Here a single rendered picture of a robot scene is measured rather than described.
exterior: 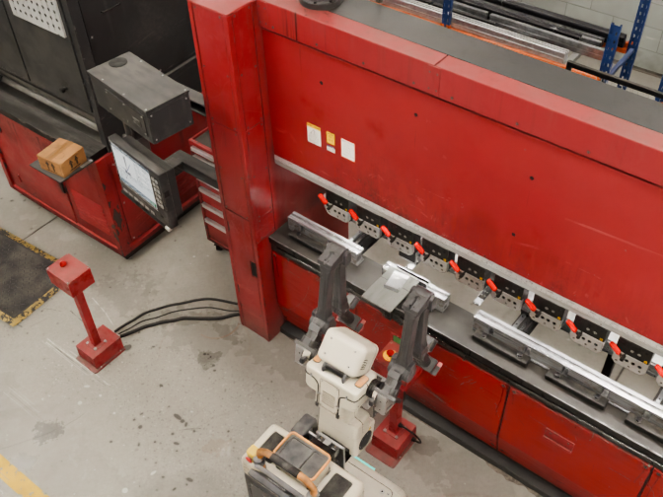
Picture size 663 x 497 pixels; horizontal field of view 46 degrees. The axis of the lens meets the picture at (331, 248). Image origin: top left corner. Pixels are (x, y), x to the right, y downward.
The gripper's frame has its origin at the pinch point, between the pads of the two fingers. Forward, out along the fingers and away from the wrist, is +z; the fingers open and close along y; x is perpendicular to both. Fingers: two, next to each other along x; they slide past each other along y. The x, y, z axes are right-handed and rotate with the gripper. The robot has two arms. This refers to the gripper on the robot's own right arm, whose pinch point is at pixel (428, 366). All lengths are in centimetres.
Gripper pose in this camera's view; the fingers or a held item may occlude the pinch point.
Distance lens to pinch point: 371.1
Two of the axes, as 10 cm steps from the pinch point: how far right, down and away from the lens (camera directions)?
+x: -5.3, 8.3, -1.7
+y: -8.0, -4.1, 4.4
